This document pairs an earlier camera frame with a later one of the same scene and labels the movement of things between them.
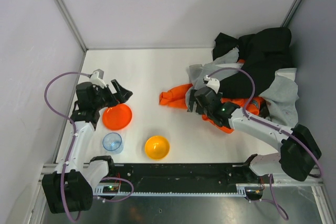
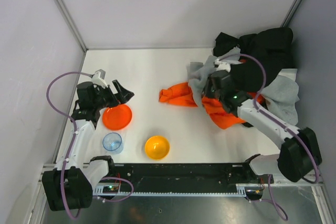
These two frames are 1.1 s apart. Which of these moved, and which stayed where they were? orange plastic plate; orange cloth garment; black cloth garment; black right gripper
Moved: black right gripper; orange cloth garment
Stayed: orange plastic plate; black cloth garment
